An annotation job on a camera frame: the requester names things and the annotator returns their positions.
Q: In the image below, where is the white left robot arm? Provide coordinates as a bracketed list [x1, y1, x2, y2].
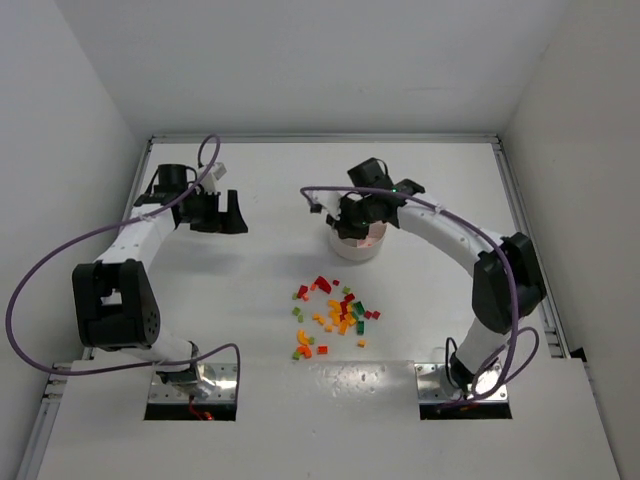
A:
[72, 163, 248, 397]

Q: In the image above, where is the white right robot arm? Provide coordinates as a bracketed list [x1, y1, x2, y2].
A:
[310, 158, 547, 395]

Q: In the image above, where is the white divided round container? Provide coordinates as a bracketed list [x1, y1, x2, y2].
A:
[328, 222, 387, 262]

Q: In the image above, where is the yellow curved lego piece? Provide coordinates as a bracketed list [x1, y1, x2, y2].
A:
[296, 330, 310, 346]

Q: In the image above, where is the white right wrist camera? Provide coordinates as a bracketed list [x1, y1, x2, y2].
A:
[317, 191, 343, 219]

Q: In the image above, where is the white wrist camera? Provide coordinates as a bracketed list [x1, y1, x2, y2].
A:
[317, 191, 343, 219]
[200, 162, 227, 193]

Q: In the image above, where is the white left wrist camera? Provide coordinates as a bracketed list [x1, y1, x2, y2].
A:
[200, 162, 227, 193]

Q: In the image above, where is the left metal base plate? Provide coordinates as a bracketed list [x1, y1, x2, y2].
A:
[148, 363, 238, 405]

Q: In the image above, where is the metal base plate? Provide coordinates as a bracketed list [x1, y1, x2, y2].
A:
[148, 363, 238, 405]
[415, 362, 508, 402]

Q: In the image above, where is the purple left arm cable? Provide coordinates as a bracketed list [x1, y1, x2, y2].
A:
[5, 133, 241, 396]

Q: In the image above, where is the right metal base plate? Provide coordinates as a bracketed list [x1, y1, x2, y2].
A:
[415, 362, 508, 402]

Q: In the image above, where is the aluminium frame rail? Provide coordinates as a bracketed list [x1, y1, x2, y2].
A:
[492, 135, 570, 359]

